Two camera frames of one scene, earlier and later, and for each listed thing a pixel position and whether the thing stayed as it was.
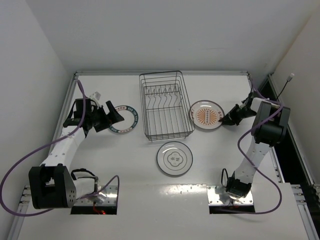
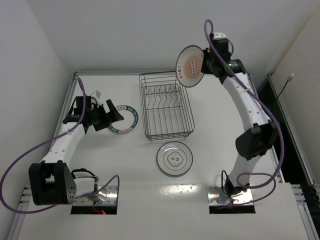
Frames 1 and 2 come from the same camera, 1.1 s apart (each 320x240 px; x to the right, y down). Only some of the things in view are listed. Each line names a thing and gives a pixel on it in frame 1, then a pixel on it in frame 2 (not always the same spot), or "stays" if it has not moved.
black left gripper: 102,119 stays
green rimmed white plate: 130,121 stays
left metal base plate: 108,197 stays
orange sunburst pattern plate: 205,114 to 188,66
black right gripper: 236,114 to 207,65
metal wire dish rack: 167,109 stays
